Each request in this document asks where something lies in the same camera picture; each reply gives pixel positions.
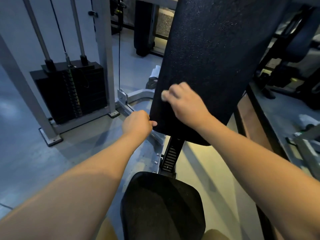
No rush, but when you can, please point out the black seated gym machine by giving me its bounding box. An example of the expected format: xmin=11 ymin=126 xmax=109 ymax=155
xmin=110 ymin=0 xmax=127 ymax=35

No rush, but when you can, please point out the black padded seat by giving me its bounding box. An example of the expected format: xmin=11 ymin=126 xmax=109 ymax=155
xmin=120 ymin=171 xmax=206 ymax=240

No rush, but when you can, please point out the black padded backrest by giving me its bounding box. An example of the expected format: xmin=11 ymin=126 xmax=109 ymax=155
xmin=149 ymin=0 xmax=293 ymax=147

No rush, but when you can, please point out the white cloth bundle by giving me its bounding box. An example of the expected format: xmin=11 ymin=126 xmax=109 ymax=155
xmin=299 ymin=114 xmax=320 ymax=128

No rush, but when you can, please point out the person's right hand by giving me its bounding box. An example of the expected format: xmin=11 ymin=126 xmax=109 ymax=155
xmin=162 ymin=82 xmax=213 ymax=130

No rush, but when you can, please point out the black trash bag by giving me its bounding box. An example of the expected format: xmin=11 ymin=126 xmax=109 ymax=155
xmin=146 ymin=77 xmax=159 ymax=90

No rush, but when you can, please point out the person's left forearm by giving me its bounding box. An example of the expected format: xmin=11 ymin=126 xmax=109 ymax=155
xmin=0 ymin=132 xmax=148 ymax=240

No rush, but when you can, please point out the person's right forearm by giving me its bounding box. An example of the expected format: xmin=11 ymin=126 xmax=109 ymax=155
xmin=197 ymin=115 xmax=320 ymax=240

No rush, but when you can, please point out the brown partition base rail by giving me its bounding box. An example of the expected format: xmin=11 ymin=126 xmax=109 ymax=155
xmin=234 ymin=82 xmax=292 ymax=240

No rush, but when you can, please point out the black pillar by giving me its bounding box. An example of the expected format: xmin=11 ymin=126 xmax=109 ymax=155
xmin=133 ymin=0 xmax=157 ymax=57

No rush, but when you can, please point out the person's left hand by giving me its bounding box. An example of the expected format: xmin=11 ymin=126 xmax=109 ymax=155
xmin=122 ymin=110 xmax=158 ymax=139

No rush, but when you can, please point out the black steel cable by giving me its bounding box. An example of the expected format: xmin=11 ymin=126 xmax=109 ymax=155
xmin=49 ymin=0 xmax=70 ymax=67
xmin=118 ymin=30 xmax=121 ymax=91

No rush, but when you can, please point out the black notched adjustment post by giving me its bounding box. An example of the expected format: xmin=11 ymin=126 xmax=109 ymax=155
xmin=159 ymin=137 xmax=185 ymax=178

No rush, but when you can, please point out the white plastic bag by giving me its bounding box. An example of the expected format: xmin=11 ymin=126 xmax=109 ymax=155
xmin=149 ymin=65 xmax=162 ymax=79

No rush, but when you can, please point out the chrome guide rod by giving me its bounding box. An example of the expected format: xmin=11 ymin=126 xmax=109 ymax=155
xmin=22 ymin=0 xmax=56 ymax=72
xmin=69 ymin=0 xmax=89 ymax=66

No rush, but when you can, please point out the black weight plate stack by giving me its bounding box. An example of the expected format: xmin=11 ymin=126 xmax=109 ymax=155
xmin=30 ymin=61 xmax=108 ymax=125

